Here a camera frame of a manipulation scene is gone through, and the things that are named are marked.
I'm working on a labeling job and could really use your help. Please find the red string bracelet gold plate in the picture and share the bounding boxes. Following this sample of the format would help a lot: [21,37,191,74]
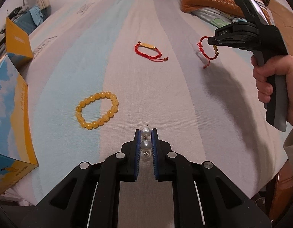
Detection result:
[196,36,219,70]

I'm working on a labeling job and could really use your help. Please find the white pearl bracelet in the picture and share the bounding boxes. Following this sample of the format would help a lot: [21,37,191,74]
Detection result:
[140,124,152,160]

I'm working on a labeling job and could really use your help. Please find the person's right hand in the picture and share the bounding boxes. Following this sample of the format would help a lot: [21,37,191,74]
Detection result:
[251,55,293,126]

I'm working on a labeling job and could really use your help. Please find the floral quilt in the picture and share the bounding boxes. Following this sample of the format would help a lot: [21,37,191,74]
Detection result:
[191,7,246,28]

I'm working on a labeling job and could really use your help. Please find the blue yellow cardboard box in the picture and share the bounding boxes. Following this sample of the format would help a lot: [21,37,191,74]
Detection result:
[0,19,38,195]

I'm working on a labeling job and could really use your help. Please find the teal suitcase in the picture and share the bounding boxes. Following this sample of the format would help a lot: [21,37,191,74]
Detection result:
[13,6,44,35]

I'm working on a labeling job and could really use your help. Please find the red string bracelet gold bar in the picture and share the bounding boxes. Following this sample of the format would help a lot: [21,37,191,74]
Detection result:
[134,41,169,62]

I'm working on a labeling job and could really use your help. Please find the yellow bead bracelet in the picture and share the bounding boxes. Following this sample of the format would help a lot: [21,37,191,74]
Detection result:
[75,90,120,131]

